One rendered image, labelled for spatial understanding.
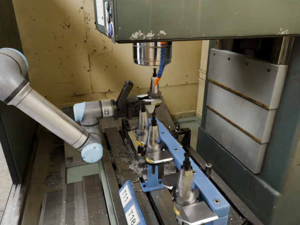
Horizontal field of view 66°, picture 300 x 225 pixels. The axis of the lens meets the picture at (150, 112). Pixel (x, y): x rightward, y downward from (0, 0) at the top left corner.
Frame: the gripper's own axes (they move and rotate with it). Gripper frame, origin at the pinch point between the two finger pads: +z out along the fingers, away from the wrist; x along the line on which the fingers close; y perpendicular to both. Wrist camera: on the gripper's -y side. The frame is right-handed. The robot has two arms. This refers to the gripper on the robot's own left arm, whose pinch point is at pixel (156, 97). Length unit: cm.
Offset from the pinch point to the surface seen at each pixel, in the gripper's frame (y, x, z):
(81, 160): 61, -53, -37
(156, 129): -3.1, 33.1, -12.2
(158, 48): -22.4, 8.0, -2.3
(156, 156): 3.6, 37.3, -13.6
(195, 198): 3, 57, -11
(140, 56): -19.4, 4.7, -8.3
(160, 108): 46, -88, 36
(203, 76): 22, -93, 80
